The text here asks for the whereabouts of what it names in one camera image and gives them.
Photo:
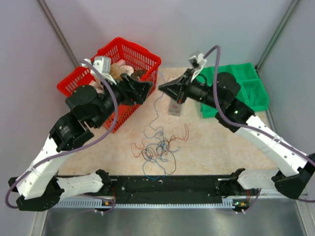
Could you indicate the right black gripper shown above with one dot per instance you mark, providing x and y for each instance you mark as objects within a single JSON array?
[{"x": 176, "y": 89}]

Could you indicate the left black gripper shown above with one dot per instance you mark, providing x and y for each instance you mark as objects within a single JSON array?
[{"x": 133, "y": 92}]

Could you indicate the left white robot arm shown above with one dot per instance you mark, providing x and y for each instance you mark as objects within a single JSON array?
[{"x": 39, "y": 187}]

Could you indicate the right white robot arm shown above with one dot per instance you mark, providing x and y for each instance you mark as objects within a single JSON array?
[{"x": 294, "y": 168}]

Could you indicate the white red card box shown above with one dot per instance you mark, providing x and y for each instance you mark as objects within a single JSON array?
[{"x": 171, "y": 78}]

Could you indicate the dark brown round item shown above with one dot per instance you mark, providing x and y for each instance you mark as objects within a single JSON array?
[{"x": 138, "y": 74}]

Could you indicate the clear plastic card case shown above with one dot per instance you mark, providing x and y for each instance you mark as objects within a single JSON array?
[{"x": 174, "y": 108}]

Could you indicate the white pink pouch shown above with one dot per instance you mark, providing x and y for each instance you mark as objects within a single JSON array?
[{"x": 117, "y": 70}]

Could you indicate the red plastic basket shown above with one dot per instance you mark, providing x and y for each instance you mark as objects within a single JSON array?
[{"x": 137, "y": 61}]

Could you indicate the pink wrapped pack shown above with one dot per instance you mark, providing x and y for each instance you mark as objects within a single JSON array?
[{"x": 97, "y": 85}]

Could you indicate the green compartment tray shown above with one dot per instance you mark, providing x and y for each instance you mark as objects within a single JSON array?
[{"x": 252, "y": 92}]

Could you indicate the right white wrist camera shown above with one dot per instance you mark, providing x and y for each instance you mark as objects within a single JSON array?
[{"x": 198, "y": 62}]

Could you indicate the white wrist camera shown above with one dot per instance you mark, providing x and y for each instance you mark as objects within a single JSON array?
[
  {"x": 102, "y": 65},
  {"x": 198, "y": 62}
]

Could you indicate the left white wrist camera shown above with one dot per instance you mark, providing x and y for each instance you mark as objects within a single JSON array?
[{"x": 102, "y": 65}]

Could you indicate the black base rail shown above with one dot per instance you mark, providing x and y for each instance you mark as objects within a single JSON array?
[{"x": 192, "y": 189}]

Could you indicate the white slotted cable duct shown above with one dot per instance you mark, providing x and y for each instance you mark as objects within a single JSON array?
[{"x": 84, "y": 203}]

